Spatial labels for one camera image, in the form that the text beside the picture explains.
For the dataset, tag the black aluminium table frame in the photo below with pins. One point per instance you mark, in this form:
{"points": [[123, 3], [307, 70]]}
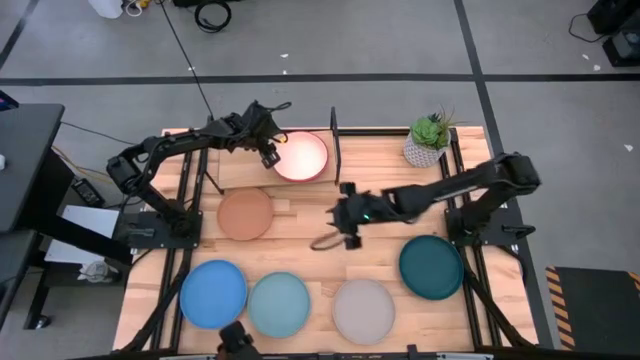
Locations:
{"points": [[375, 132]]}

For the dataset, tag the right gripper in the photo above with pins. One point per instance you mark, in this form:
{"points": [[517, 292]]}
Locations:
{"points": [[365, 210]]}

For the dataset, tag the pink plate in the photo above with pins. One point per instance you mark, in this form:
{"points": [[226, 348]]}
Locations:
{"points": [[302, 157]]}

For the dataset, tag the white container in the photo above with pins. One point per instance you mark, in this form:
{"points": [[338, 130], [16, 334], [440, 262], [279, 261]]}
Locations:
{"points": [[106, 7]]}

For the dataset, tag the wooden shelf with black frame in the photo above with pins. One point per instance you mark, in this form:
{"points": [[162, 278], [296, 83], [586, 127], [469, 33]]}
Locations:
{"points": [[245, 172]]}

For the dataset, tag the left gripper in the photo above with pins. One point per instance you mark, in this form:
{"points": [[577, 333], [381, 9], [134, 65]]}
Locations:
{"points": [[252, 127]]}

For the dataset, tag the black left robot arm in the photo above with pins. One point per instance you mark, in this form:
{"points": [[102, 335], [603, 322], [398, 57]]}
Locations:
{"points": [[175, 141]]}

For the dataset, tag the blue plate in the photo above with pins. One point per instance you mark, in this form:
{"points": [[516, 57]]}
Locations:
{"points": [[213, 295]]}

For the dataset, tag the orange plate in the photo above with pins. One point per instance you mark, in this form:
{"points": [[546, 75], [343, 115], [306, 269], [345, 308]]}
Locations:
{"points": [[245, 215]]}

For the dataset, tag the cream plate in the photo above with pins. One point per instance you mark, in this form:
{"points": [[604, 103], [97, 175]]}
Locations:
{"points": [[363, 312]]}

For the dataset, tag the dark teal plate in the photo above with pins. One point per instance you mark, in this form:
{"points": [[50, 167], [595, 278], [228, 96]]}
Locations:
{"points": [[431, 267]]}

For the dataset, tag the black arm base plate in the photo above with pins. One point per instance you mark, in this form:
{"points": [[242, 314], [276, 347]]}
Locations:
{"points": [[125, 240], [495, 237]]}

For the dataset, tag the black power adapter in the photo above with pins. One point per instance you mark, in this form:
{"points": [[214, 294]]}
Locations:
{"points": [[88, 192]]}

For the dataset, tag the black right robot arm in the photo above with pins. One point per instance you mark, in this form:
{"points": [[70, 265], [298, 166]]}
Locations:
{"points": [[450, 189]]}

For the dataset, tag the pale teal plate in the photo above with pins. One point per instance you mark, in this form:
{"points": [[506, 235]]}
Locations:
{"points": [[279, 305]]}

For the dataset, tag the crumpled plastic bag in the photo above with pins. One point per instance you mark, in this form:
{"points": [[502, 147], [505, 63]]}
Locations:
{"points": [[97, 271]]}

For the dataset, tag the succulent in white patterned pot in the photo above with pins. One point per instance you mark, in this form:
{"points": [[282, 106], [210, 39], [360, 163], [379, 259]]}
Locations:
{"points": [[422, 152]]}

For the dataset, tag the black desk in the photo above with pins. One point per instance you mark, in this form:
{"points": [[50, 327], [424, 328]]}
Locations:
{"points": [[25, 160]]}

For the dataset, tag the black mat with hazard stripes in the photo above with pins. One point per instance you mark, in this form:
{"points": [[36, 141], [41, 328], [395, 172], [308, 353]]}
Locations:
{"points": [[595, 310]]}

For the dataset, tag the black equipment case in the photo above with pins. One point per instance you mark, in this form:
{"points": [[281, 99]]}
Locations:
{"points": [[620, 45]]}

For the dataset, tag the white paper sheet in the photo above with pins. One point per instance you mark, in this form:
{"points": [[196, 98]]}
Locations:
{"points": [[90, 220]]}

